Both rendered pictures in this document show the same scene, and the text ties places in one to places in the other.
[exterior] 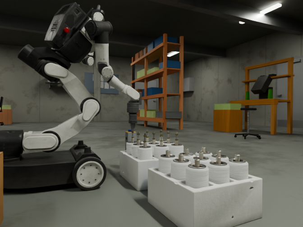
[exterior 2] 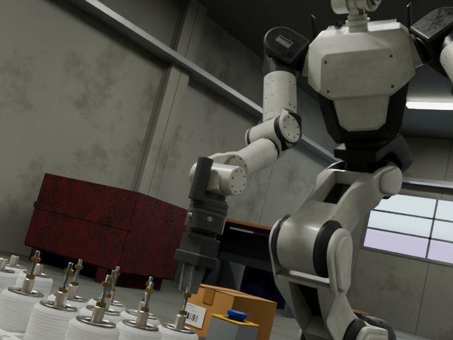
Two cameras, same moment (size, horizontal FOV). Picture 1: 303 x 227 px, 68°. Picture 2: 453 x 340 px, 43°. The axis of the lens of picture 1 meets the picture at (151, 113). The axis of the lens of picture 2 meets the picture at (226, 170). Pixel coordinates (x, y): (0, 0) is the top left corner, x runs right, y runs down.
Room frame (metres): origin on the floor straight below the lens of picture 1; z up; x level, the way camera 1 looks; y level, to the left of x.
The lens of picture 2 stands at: (2.81, -0.42, 0.43)
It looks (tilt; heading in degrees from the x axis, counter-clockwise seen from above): 8 degrees up; 154
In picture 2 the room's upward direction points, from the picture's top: 14 degrees clockwise
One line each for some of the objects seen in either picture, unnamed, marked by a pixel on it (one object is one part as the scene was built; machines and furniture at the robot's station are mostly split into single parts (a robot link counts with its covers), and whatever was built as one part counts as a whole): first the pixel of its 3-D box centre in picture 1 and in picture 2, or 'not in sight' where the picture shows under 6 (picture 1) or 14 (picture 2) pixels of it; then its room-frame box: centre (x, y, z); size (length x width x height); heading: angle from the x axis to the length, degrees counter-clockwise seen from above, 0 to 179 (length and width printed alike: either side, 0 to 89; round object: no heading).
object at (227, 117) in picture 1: (250, 96); not in sight; (5.41, -2.41, 0.86); 1.33 x 1.24 x 1.72; 22
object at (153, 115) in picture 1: (152, 86); not in sight; (7.12, -0.04, 1.29); 2.87 x 0.75 x 2.58; 25
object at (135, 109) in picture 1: (133, 115); (200, 237); (1.65, 0.14, 0.45); 0.13 x 0.10 x 0.12; 11
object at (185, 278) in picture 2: (133, 127); (185, 276); (1.63, 0.13, 0.36); 0.03 x 0.02 x 0.06; 101
